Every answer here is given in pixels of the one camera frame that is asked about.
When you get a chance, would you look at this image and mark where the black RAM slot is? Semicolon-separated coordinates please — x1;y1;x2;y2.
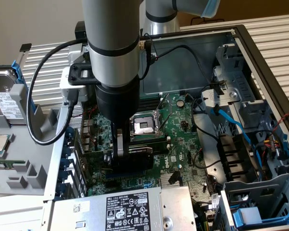
139;96;162;105
137;103;161;114
131;136;172;146

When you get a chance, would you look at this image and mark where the silver metal disk bay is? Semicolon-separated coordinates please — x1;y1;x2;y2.
213;36;277;129

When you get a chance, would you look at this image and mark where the black motherboard wire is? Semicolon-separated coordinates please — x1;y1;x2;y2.
190;93;222;143

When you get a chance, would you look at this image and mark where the green motherboard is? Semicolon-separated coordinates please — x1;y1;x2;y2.
80;92;223;202

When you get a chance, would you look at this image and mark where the thin metal locking lever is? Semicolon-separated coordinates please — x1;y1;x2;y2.
158;112;171;133

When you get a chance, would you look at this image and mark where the black camera cable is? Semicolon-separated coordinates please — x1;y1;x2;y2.
25;39;87;146

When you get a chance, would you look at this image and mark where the blue hard disk carrier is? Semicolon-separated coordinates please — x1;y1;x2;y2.
0;60;38;116

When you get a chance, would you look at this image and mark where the black box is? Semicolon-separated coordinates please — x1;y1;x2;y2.
74;21;87;42

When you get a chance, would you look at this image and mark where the silver chipset heatsink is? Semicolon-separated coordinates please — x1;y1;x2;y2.
160;172;183;187

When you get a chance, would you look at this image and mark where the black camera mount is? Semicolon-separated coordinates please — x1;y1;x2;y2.
66;61;102;87

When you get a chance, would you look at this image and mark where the red and black twisted wire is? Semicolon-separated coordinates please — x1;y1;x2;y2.
271;108;289;132

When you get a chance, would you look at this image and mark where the green graphics card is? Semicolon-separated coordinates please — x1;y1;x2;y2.
74;134;155;173

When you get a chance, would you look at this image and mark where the CPU socket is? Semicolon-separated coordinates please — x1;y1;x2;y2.
128;109;166;142

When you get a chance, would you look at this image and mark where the silver hard disk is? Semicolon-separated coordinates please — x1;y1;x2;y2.
0;69;27;126

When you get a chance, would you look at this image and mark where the yellow red black wire bundle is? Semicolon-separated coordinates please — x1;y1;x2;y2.
252;129;288;180

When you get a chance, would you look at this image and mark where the open PC case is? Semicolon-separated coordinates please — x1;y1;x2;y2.
42;24;289;231

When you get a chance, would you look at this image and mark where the grey power supply unit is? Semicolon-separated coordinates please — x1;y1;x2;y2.
48;185;198;231

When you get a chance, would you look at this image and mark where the black power wire with plug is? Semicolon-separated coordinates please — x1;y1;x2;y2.
144;33;226;88

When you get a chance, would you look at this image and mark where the grey parts rack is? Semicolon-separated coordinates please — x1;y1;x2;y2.
0;84;63;198

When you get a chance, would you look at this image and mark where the blue expansion slot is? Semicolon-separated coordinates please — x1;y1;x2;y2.
105;171;145;179

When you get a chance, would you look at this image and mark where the thin red wire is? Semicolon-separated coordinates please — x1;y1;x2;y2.
72;104;99;119

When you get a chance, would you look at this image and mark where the black wire plug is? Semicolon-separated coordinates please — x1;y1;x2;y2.
169;169;184;186

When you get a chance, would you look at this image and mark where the blue SATA wire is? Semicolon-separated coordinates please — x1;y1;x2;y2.
210;104;263;175

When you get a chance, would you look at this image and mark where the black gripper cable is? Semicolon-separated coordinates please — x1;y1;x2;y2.
138;39;154;80

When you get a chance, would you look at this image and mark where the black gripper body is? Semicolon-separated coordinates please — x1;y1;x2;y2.
94;74;141;126

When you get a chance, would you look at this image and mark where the blue disk caddy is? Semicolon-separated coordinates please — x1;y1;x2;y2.
232;206;289;227

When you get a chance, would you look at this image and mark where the grey metal disk bay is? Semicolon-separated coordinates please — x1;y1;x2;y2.
220;173;289;231

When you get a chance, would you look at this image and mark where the green RAM stick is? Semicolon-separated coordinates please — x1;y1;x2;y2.
0;159;15;170

